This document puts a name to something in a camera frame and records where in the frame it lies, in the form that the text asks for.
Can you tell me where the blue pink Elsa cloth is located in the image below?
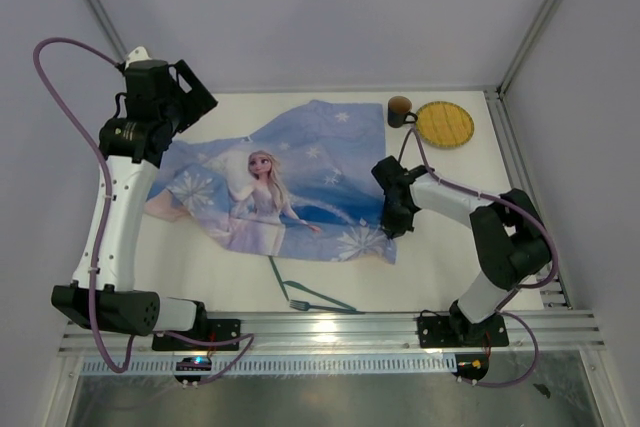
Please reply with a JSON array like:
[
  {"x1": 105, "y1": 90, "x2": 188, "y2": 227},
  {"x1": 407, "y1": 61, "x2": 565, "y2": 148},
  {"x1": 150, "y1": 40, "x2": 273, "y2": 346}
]
[{"x1": 145, "y1": 100, "x2": 396, "y2": 263}]

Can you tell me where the teal plastic spoon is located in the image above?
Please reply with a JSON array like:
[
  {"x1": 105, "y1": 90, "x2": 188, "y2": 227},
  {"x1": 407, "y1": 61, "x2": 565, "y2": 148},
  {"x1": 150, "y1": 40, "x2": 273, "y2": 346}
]
[{"x1": 268, "y1": 256, "x2": 290, "y2": 302}]

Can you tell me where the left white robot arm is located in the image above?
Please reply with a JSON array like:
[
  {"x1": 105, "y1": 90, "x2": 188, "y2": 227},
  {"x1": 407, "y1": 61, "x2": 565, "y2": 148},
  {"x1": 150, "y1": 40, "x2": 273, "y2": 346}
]
[{"x1": 51, "y1": 46, "x2": 217, "y2": 349}]

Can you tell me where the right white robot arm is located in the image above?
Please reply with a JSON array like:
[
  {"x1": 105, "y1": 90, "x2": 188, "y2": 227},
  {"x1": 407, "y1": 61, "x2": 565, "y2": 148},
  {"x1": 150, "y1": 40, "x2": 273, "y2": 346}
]
[{"x1": 371, "y1": 156, "x2": 557, "y2": 347}]

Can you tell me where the yellow woven round plate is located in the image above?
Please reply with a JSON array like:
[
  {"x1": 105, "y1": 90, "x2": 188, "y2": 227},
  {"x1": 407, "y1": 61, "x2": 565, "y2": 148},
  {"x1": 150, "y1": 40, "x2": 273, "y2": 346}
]
[{"x1": 415, "y1": 101, "x2": 475, "y2": 149}]

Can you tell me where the brown paper cup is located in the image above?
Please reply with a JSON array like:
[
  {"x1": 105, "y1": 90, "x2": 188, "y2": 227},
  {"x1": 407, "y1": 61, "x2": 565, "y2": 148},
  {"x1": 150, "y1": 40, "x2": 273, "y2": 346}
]
[{"x1": 387, "y1": 96, "x2": 417, "y2": 128}]

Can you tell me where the teal plastic knife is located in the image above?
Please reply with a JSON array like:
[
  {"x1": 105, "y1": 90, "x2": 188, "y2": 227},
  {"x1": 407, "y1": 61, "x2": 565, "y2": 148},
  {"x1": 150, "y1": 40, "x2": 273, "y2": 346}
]
[{"x1": 283, "y1": 280, "x2": 357, "y2": 312}]

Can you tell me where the dark teal plastic fork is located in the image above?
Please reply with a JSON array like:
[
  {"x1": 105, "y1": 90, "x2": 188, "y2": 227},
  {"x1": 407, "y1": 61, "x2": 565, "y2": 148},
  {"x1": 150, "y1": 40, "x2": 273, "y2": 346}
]
[{"x1": 289, "y1": 300, "x2": 361, "y2": 315}]

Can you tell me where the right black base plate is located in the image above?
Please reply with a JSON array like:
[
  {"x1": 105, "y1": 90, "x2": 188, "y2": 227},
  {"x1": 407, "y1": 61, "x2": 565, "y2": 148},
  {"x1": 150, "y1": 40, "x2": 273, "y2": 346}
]
[{"x1": 416, "y1": 314, "x2": 510, "y2": 348}]

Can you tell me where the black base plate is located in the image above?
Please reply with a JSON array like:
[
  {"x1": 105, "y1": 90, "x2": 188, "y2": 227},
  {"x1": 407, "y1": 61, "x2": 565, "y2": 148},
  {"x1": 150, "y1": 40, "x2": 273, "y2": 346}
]
[
  {"x1": 151, "y1": 318, "x2": 242, "y2": 352},
  {"x1": 416, "y1": 314, "x2": 510, "y2": 348}
]

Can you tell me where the white slotted cable duct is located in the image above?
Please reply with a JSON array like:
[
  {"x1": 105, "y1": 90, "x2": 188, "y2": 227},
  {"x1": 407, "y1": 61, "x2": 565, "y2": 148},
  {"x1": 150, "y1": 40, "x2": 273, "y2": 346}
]
[{"x1": 79, "y1": 352, "x2": 459, "y2": 376}]

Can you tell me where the right aluminium side rail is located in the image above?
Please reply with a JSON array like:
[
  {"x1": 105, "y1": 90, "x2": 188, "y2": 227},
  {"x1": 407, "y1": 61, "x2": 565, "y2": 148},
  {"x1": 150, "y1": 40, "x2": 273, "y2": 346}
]
[{"x1": 484, "y1": 90, "x2": 573, "y2": 310}]

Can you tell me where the aluminium front rail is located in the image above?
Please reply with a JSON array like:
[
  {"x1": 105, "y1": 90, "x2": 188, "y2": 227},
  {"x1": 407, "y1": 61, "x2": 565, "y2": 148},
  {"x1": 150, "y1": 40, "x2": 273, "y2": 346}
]
[{"x1": 58, "y1": 310, "x2": 606, "y2": 356}]

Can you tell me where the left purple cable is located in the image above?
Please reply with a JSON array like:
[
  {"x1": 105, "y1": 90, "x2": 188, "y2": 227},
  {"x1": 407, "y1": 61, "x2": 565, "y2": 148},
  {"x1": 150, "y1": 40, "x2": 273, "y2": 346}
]
[{"x1": 32, "y1": 37, "x2": 256, "y2": 388}]

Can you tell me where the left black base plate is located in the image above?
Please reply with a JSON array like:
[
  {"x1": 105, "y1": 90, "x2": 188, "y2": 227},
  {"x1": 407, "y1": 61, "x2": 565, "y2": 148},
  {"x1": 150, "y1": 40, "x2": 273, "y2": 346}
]
[{"x1": 151, "y1": 318, "x2": 242, "y2": 352}]

